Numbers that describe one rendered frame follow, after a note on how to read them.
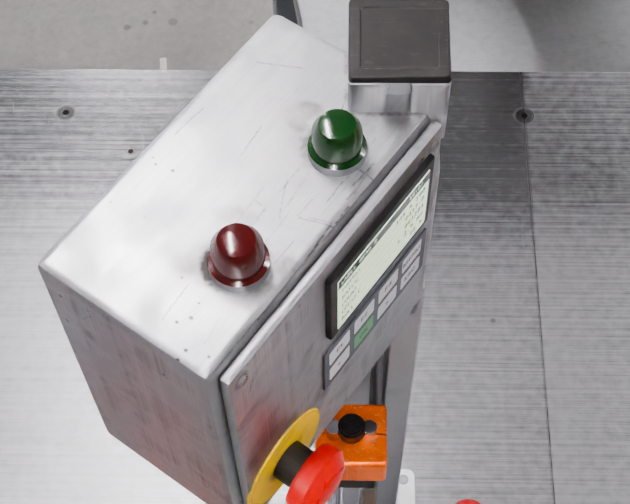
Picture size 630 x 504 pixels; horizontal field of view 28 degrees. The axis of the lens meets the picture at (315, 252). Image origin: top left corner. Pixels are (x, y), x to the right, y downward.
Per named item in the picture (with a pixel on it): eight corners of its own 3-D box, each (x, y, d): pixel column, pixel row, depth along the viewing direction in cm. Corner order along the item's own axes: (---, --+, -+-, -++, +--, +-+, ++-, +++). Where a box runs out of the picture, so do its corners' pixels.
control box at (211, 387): (103, 431, 69) (30, 262, 52) (287, 216, 76) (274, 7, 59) (249, 537, 66) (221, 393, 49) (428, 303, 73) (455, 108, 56)
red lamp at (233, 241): (195, 271, 52) (190, 243, 50) (234, 228, 53) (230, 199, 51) (245, 304, 51) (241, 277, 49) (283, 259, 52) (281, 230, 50)
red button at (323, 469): (260, 473, 61) (309, 508, 61) (305, 415, 63) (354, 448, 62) (263, 499, 65) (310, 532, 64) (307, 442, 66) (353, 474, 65)
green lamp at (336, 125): (295, 157, 55) (294, 127, 53) (330, 118, 56) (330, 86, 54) (344, 186, 54) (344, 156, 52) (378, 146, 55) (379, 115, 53)
